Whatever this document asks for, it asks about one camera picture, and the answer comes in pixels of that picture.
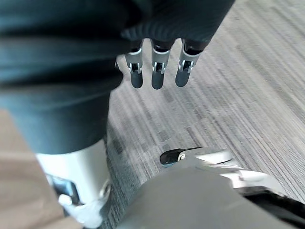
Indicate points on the dark robot foot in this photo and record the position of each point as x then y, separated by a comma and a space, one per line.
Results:
170, 156

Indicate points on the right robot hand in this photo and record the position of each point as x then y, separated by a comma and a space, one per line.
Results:
59, 78

